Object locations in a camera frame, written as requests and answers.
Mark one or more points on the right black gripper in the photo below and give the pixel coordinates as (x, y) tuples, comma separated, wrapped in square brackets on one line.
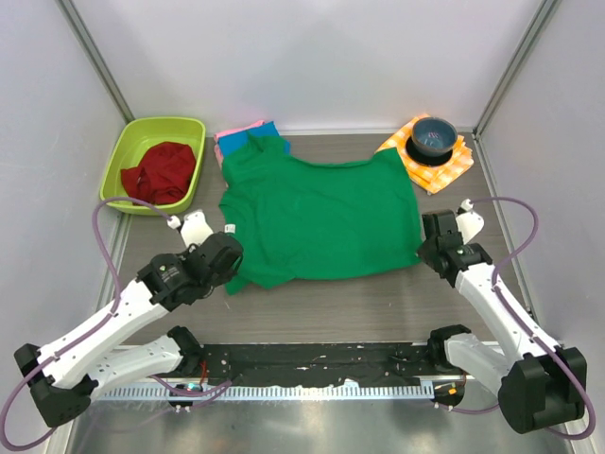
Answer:
[(426, 245)]

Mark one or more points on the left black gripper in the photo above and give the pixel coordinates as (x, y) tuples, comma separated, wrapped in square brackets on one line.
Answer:
[(224, 277)]

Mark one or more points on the orange checkered cloth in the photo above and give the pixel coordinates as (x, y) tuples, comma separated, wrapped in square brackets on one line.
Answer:
[(432, 179)]

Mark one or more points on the green t shirt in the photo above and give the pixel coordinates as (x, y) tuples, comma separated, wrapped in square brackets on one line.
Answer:
[(316, 221)]

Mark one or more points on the dark blue ceramic bowl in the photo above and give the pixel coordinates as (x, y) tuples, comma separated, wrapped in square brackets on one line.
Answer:
[(432, 124)]

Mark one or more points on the pink t shirt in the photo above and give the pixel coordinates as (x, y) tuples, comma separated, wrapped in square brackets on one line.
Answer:
[(217, 150)]

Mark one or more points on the blue t shirt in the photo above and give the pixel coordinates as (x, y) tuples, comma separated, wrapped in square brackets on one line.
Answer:
[(231, 142)]

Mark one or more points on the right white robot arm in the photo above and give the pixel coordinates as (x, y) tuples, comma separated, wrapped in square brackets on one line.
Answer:
[(537, 382)]

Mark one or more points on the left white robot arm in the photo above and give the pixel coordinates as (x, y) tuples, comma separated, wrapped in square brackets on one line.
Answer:
[(65, 376)]

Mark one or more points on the black saucer plate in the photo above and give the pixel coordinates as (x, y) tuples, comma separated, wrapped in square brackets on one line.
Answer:
[(430, 158)]

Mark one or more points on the red t shirt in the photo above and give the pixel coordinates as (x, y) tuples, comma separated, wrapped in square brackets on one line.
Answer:
[(163, 175)]

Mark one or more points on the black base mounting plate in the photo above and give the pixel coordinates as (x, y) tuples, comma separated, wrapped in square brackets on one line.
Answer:
[(319, 365)]

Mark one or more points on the lime green plastic basin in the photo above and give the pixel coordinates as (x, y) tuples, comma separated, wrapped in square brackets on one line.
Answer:
[(136, 138)]

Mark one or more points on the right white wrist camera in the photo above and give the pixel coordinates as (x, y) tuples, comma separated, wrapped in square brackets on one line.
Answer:
[(469, 222)]

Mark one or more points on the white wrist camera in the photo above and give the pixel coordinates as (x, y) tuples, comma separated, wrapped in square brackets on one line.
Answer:
[(193, 227), (469, 222)]

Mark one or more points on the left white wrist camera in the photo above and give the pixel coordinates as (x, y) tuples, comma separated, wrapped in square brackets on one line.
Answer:
[(193, 227)]

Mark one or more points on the perforated metal rail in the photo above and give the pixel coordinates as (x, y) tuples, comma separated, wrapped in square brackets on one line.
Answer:
[(349, 390)]

